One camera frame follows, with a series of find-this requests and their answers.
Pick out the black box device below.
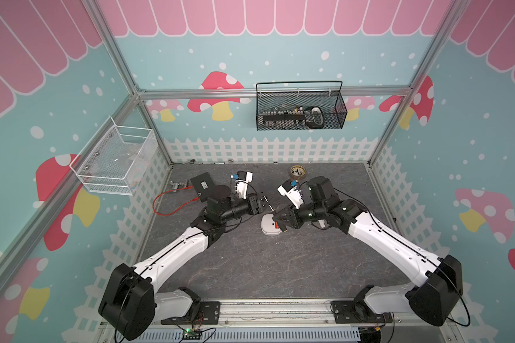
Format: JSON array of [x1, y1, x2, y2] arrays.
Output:
[[190, 172, 216, 202]]

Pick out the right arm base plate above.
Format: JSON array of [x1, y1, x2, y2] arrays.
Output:
[[330, 300, 393, 327]]

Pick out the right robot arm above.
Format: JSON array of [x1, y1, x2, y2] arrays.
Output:
[[273, 177, 464, 327]]

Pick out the brown tape roll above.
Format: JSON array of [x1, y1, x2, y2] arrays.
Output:
[[289, 165, 307, 180]]

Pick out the black yellow screwdriver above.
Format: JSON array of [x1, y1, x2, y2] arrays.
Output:
[[273, 207, 290, 232]]

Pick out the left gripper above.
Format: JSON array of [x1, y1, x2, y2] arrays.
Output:
[[220, 192, 276, 222]]

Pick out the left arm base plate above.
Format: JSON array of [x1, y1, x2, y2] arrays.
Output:
[[160, 302, 221, 325]]

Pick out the white wire mesh basket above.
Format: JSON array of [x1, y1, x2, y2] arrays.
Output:
[[70, 117, 158, 196]]

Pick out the black socket bit set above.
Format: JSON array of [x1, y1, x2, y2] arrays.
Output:
[[257, 110, 313, 130]]

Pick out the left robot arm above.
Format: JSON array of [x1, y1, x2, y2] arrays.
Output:
[[98, 185, 268, 342]]

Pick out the metal clamp bracket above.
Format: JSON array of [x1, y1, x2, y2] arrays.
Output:
[[170, 180, 190, 192]]

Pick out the small green circuit board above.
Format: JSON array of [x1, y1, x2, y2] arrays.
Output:
[[180, 329, 203, 342]]

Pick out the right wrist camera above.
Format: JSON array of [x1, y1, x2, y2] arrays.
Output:
[[278, 180, 304, 209]]

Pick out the red cable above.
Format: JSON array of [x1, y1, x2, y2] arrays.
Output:
[[152, 186, 200, 217]]

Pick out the white square alarm clock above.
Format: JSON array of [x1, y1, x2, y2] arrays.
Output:
[[260, 214, 283, 236]]

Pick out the black wire mesh basket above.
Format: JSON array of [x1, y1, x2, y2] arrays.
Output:
[[255, 81, 348, 131]]

